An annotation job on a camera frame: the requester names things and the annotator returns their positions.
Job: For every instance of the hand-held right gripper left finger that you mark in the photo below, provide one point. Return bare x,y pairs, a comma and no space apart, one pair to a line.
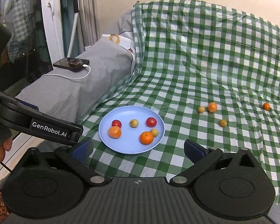
82,149

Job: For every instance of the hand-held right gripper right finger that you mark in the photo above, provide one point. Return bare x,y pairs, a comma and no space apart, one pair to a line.
194,149

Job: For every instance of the orange mandarin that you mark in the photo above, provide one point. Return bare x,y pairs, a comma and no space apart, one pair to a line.
212,107
146,138
114,132

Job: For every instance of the yellow loquat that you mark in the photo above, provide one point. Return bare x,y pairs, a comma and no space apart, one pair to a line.
155,132
201,109
223,123
134,123

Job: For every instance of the red tomato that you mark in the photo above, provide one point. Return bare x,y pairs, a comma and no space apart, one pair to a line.
116,123
151,121

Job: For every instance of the light blue plate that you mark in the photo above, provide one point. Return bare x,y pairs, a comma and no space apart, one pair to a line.
130,144

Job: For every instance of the grey covered bolster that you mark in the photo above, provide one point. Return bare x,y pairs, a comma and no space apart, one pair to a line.
84,91

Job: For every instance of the black smartphone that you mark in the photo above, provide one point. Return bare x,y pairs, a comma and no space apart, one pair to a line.
70,64

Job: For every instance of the small orange kumquat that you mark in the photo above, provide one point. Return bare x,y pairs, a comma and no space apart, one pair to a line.
266,106

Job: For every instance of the green checked tablecloth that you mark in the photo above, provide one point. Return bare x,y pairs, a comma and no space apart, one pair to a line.
200,51

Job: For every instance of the teal curtain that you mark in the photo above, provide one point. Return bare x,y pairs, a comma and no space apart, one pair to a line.
65,28

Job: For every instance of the white floral pillow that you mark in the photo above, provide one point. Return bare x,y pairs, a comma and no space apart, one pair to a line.
123,42

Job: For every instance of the grey curtain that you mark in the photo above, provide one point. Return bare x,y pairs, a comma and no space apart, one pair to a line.
91,16

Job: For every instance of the black garment steamer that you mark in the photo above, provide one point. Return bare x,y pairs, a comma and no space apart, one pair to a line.
75,2

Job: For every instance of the grey pillow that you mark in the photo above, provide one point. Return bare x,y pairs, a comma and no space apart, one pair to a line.
126,23

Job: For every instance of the white window frame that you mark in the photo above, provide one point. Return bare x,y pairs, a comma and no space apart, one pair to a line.
53,28

